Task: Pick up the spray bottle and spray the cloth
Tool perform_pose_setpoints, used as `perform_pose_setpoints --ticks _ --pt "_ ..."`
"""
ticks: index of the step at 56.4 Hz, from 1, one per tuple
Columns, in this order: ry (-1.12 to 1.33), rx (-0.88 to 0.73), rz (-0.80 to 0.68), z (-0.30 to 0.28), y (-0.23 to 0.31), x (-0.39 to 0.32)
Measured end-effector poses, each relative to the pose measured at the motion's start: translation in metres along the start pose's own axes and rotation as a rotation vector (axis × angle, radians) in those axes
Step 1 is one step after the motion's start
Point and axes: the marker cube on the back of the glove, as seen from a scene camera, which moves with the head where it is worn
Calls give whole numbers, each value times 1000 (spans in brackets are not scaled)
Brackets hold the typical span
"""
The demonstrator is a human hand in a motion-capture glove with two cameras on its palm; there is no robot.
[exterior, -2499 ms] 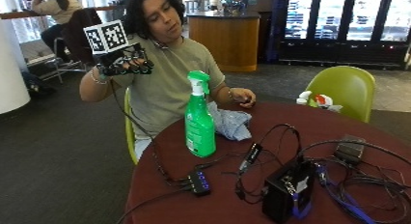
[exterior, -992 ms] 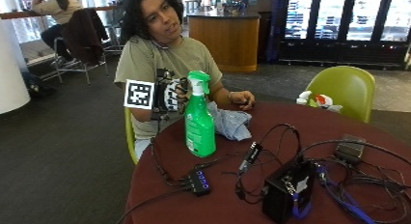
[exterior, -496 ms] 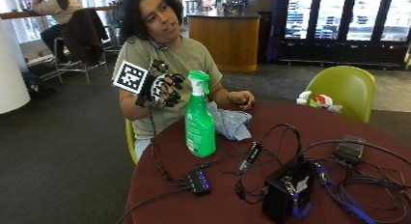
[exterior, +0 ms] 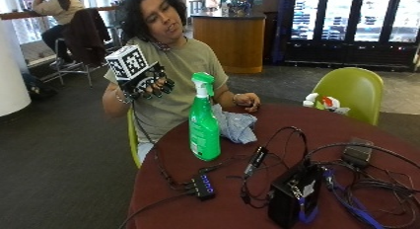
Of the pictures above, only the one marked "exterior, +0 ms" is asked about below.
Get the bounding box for the person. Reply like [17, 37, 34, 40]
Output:
[101, 0, 263, 164]

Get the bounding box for white marker cube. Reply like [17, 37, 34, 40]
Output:
[105, 44, 150, 81]

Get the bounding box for green spray bottle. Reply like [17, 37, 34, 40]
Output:
[187, 71, 222, 162]

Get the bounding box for green chair behind person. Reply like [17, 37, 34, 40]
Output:
[126, 108, 143, 170]

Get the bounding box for metal chair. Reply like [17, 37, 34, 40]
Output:
[52, 38, 109, 89]

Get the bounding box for wooden round counter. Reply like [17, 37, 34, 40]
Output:
[190, 11, 267, 75]

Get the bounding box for blue cloth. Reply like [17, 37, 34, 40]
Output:
[211, 104, 260, 145]

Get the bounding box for dark jacket on chair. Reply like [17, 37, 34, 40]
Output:
[64, 7, 113, 67]

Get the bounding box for dark bag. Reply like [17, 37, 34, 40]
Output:
[21, 72, 58, 99]

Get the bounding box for black adapter dongle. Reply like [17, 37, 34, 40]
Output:
[243, 145, 270, 178]

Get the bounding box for black usb hub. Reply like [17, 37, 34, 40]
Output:
[185, 175, 218, 201]

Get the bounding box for wooden bar counter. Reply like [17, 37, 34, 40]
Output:
[0, 5, 120, 22]

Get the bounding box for white column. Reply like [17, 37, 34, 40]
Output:
[0, 18, 33, 118]

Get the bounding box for white spray bottle red trigger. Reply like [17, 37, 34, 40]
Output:
[302, 92, 352, 115]

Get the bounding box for black box device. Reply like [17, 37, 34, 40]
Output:
[266, 163, 326, 229]

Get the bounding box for glass door refrigerator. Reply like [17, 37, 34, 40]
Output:
[283, 0, 420, 72]

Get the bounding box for grey power brick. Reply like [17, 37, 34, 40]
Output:
[340, 137, 375, 168]

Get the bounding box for wrist bracelet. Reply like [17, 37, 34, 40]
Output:
[114, 90, 134, 106]

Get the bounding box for black glove cable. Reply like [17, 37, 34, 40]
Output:
[117, 100, 194, 229]

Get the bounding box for blue cable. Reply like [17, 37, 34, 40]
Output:
[298, 169, 385, 229]

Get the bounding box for black cable bundle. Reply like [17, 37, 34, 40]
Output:
[239, 125, 420, 229]

